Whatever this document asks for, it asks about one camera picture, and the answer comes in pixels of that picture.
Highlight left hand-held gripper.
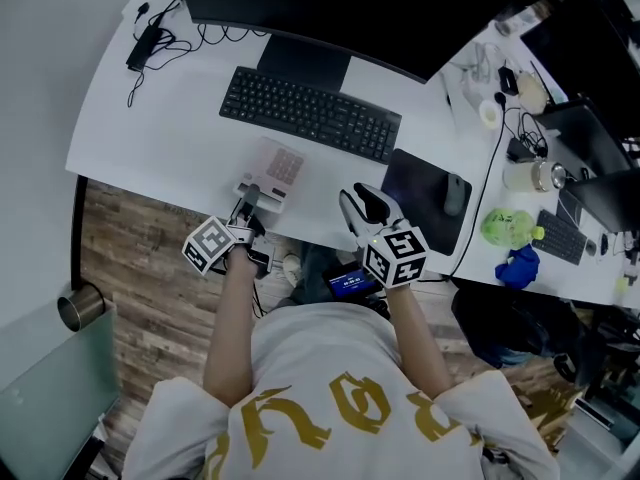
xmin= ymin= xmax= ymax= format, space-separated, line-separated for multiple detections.
xmin=181 ymin=183 xmax=277 ymax=276

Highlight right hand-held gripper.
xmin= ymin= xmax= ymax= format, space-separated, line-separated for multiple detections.
xmin=338 ymin=182 xmax=430 ymax=289

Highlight pink and white calculator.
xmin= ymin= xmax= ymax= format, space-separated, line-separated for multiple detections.
xmin=232 ymin=136 xmax=307 ymax=215

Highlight person's right forearm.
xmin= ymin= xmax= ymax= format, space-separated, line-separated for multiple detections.
xmin=384 ymin=281 xmax=452 ymax=403

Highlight person's left forearm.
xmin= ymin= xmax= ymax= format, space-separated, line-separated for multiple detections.
xmin=202 ymin=251 xmax=257 ymax=409

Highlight black mouse pad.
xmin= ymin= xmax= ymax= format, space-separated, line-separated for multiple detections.
xmin=380 ymin=147 xmax=474 ymax=258

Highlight black device with blue screen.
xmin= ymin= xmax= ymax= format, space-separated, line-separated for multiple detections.
xmin=321 ymin=262 xmax=382 ymax=302

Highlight blue jeans leg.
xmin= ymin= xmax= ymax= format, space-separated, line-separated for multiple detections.
xmin=277 ymin=241 xmax=362 ymax=310

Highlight white shoe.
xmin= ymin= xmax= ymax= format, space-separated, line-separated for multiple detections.
xmin=282 ymin=252 xmax=304 ymax=287

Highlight grey computer mouse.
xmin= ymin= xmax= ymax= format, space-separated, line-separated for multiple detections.
xmin=443 ymin=173 xmax=467 ymax=218

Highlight black computer keyboard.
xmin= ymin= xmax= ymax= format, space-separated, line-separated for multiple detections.
xmin=218 ymin=65 xmax=403 ymax=166

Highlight white tape roll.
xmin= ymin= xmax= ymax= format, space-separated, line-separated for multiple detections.
xmin=478 ymin=98 xmax=502 ymax=130

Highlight blue cloth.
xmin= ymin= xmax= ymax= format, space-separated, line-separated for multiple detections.
xmin=494 ymin=244 xmax=542 ymax=290

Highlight glass jar with metal lid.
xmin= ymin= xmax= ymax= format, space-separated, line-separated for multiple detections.
xmin=501 ymin=158 xmax=569 ymax=193

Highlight black power adapter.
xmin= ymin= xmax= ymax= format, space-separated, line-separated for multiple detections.
xmin=125 ymin=23 xmax=161 ymax=73

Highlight white t-shirt with gold print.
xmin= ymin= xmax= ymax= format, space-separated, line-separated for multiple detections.
xmin=121 ymin=301 xmax=561 ymax=480

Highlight metal cup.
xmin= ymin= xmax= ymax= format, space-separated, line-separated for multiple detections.
xmin=56 ymin=284 xmax=107 ymax=333

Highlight black office chair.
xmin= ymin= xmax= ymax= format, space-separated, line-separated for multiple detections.
xmin=450 ymin=285 xmax=609 ymax=370

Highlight large black monitor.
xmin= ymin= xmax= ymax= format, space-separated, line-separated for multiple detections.
xmin=160 ymin=0 xmax=524 ymax=94

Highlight small black keyboard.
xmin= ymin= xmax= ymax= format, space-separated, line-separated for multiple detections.
xmin=531 ymin=208 xmax=589 ymax=267

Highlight small black monitor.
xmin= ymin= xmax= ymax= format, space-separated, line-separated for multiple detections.
xmin=563 ymin=166 xmax=640 ymax=235

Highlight frosted glass cabinet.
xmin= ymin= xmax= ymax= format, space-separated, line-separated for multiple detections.
xmin=0 ymin=299 xmax=123 ymax=480

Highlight long black cable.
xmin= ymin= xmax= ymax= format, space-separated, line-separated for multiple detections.
xmin=418 ymin=91 xmax=509 ymax=283

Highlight thin black adapter cable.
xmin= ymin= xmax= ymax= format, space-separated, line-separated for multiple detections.
xmin=126 ymin=0 xmax=274 ymax=109

